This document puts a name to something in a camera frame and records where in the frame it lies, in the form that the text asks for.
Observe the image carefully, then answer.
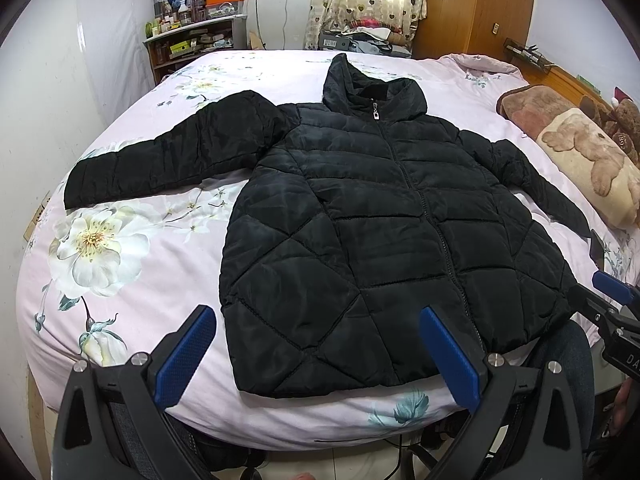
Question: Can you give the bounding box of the black puffer jacket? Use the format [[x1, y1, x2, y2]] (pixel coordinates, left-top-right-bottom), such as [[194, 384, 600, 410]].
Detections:
[[64, 54, 590, 399]]

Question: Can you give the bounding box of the clothes pile by window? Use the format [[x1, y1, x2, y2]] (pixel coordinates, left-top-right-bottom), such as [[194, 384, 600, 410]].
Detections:
[[317, 18, 411, 58]]

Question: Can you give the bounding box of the person right hand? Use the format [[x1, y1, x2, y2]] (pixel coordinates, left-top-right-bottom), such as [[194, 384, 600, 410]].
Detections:
[[610, 378, 634, 434]]

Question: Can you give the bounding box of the bear print plush blanket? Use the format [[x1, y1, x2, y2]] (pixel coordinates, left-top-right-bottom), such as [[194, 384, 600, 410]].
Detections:
[[497, 86, 639, 230]]

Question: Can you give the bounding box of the brown teddy bear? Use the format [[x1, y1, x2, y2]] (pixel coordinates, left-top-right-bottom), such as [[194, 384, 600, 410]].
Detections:
[[579, 96, 639, 167]]

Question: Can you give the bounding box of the wooden headboard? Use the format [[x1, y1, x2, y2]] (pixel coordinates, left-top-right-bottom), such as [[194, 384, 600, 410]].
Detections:
[[513, 60, 612, 112]]

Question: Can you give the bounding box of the wooden wardrobe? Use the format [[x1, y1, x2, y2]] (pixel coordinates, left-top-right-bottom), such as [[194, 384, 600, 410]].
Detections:
[[412, 0, 534, 60]]

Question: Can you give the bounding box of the wooden shelf with clutter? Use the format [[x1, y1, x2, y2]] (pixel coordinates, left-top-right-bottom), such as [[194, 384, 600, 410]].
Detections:
[[143, 14, 248, 84]]

